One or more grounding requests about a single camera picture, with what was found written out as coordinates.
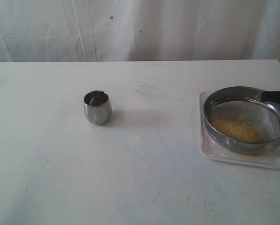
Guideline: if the stainless steel cup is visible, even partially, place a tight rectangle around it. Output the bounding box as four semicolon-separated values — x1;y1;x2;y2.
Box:
84;90;112;125

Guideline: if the white square plastic tray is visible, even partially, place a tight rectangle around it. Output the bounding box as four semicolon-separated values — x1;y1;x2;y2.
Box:
198;92;280;169

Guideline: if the round steel sieve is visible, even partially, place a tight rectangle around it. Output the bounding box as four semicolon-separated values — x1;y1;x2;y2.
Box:
202;86;280;155

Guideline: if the yellow grain powder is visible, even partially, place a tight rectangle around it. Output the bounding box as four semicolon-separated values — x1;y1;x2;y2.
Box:
211;119;262;143

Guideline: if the white backdrop curtain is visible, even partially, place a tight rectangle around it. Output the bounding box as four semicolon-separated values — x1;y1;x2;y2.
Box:
0;0;280;62

